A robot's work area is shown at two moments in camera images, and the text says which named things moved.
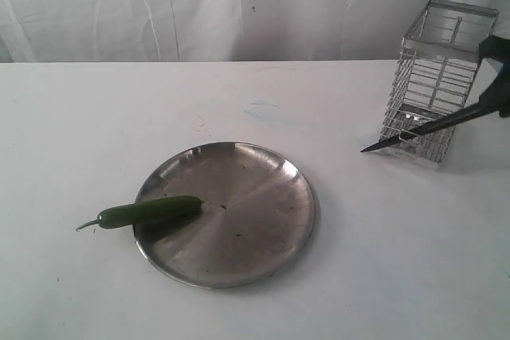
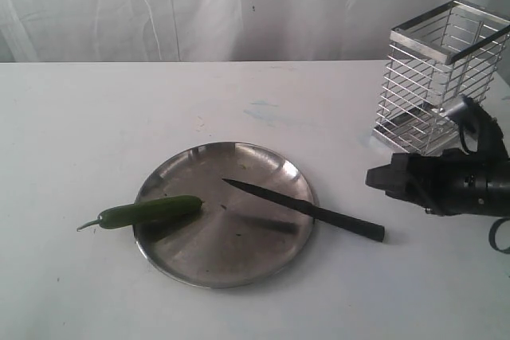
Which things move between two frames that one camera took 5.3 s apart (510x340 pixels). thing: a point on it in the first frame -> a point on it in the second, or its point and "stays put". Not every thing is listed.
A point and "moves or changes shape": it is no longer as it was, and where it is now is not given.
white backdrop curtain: [180, 9] stays put
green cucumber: [147, 211] stays put
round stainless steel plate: [256, 221] stays put
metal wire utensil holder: [437, 65] moves or changes shape
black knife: [477, 110] -> [349, 222]
